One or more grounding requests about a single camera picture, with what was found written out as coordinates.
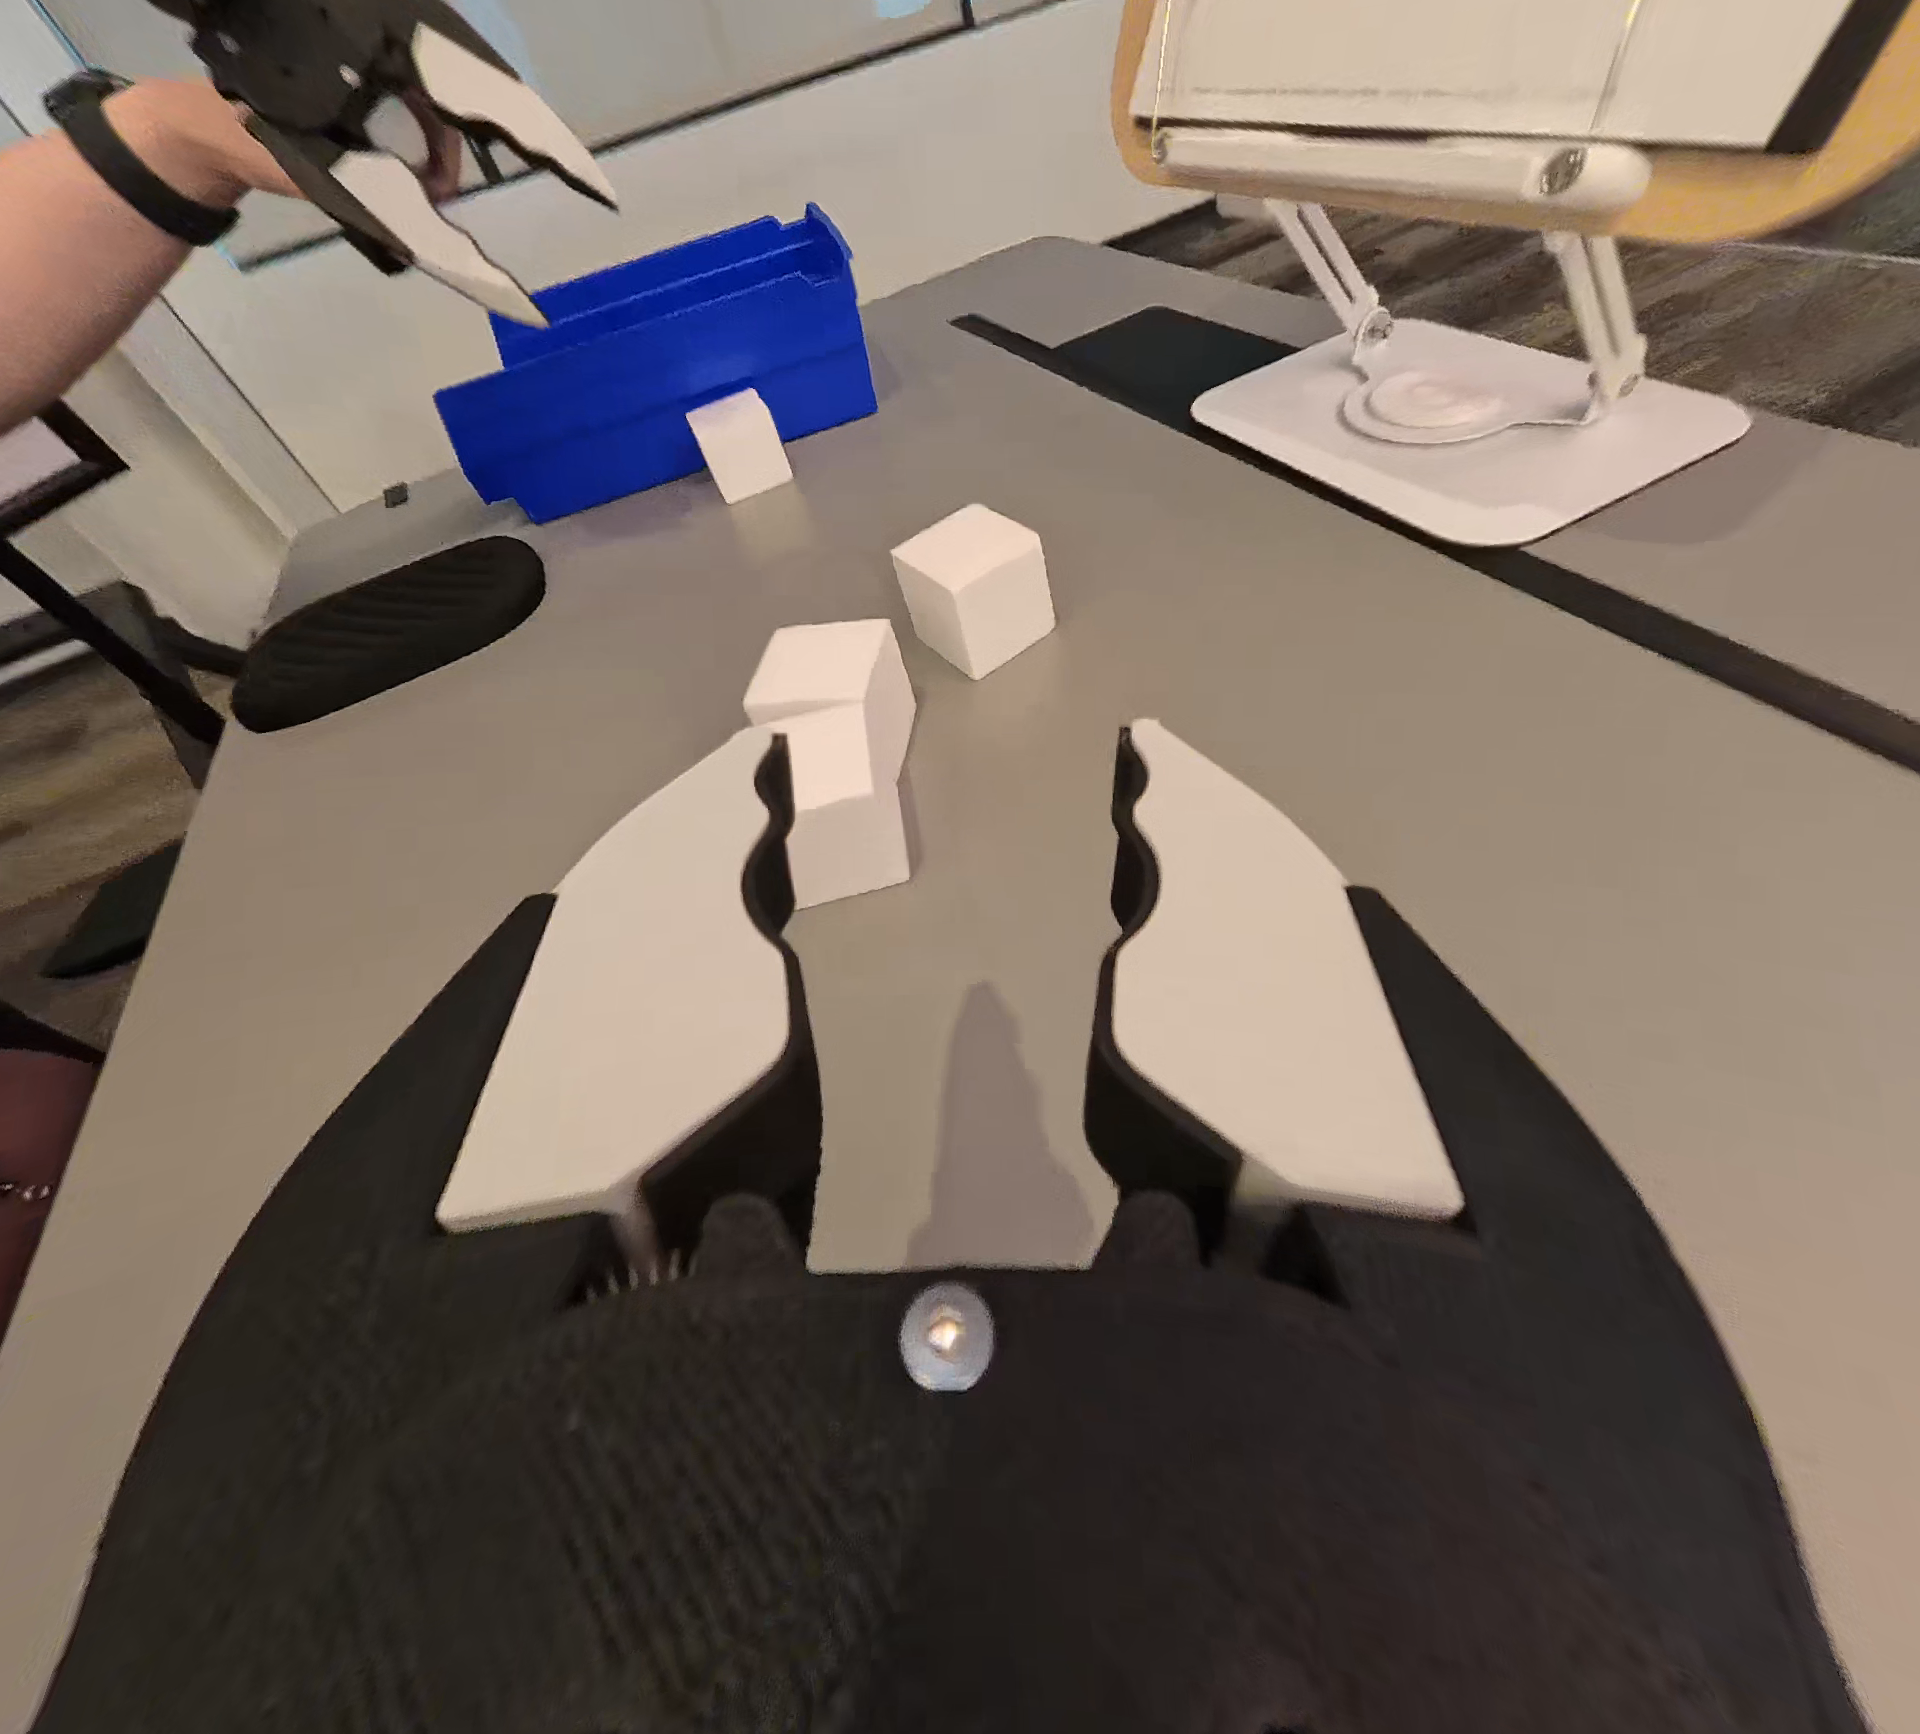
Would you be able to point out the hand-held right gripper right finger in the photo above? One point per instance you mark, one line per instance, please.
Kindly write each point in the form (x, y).
(1275, 1014)

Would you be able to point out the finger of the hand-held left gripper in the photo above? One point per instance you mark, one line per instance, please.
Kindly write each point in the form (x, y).
(488, 92)
(429, 235)

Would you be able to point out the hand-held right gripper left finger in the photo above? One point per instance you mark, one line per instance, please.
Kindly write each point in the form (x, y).
(630, 1014)

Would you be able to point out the white foam cube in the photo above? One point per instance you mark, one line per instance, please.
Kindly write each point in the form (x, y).
(974, 586)
(848, 818)
(833, 677)
(741, 444)

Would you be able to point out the person's left forearm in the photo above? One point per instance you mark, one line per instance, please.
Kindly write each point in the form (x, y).
(61, 279)

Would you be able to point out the person's left hand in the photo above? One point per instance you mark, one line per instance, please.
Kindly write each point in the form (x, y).
(202, 137)

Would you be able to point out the black wrist band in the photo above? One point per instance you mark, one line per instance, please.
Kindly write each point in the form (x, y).
(128, 167)

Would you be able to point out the blue plastic bin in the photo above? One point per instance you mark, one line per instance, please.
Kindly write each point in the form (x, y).
(660, 399)

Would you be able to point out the wooden board document stand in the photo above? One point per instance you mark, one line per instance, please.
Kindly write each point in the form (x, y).
(1470, 444)

